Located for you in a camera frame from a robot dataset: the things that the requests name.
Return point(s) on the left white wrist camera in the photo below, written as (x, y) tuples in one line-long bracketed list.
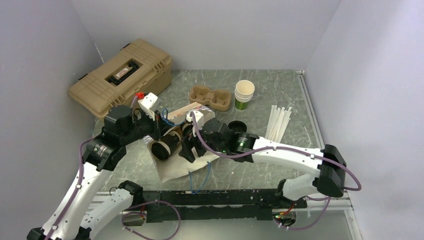
[(148, 103)]

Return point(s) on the brown cardboard cup carrier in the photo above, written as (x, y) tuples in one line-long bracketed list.
[(218, 100)]

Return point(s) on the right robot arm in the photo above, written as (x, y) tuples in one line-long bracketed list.
[(324, 169)]

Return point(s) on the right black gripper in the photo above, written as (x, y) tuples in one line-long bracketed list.
[(186, 152)]

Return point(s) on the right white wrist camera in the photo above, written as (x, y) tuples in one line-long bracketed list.
[(196, 116)]

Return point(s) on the blue checkered paper bag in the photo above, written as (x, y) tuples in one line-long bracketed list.
[(171, 170)]

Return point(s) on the tan plastic toolbox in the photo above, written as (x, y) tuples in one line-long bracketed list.
[(138, 67)]

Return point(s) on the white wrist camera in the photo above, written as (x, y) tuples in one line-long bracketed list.
[(196, 116), (148, 103)]

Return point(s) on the stack of black lids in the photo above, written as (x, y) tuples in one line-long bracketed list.
[(237, 126)]

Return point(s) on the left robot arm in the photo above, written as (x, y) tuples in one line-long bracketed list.
[(121, 127)]

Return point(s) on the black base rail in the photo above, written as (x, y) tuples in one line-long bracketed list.
[(172, 205)]

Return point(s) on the stack of paper cups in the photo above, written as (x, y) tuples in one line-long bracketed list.
[(243, 93)]

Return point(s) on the bundle of white straws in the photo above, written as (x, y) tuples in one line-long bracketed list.
[(277, 123)]

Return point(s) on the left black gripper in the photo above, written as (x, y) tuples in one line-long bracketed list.
[(159, 126)]

